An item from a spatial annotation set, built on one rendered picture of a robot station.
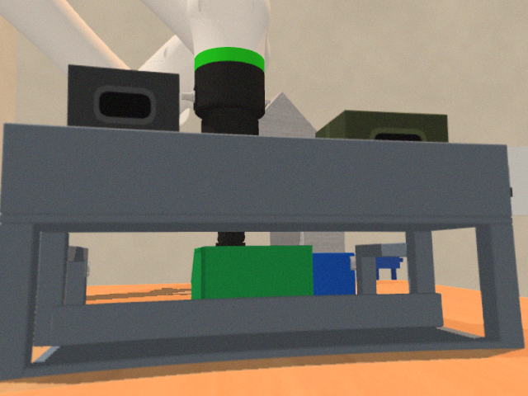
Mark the blue bin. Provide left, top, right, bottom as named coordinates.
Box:
left=313, top=252, right=356, bottom=295

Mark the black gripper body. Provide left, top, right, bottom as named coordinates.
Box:
left=201, top=112, right=259, bottom=135

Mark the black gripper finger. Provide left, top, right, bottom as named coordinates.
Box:
left=217, top=232, right=246, bottom=246
left=215, top=232, right=245, bottom=246

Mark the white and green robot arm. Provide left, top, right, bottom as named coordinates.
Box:
left=0, top=0, right=271, bottom=120

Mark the grey shelf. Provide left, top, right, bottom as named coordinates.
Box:
left=0, top=122, right=525, bottom=381

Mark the black rectangular case with oval handle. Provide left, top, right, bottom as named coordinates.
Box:
left=67, top=64, right=180, bottom=132

